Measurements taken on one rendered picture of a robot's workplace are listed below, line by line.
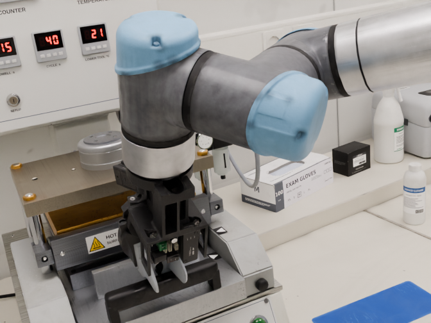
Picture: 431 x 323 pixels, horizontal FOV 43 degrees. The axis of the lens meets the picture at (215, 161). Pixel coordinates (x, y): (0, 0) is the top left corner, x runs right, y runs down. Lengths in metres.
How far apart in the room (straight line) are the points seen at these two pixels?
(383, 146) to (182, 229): 1.07
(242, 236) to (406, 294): 0.43
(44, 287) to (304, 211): 0.74
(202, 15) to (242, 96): 0.98
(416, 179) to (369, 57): 0.80
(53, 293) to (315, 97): 0.44
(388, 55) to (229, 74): 0.16
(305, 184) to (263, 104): 0.95
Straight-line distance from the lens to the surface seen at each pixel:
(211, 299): 0.74
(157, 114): 0.49
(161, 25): 0.49
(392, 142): 1.58
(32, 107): 0.93
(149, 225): 0.59
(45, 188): 0.78
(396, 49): 0.53
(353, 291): 1.12
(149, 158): 0.53
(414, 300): 1.10
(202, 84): 0.46
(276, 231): 1.26
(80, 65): 0.94
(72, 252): 0.76
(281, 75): 0.46
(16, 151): 1.30
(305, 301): 1.09
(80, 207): 0.82
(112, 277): 0.75
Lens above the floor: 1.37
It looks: 20 degrees down
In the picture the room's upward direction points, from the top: 7 degrees counter-clockwise
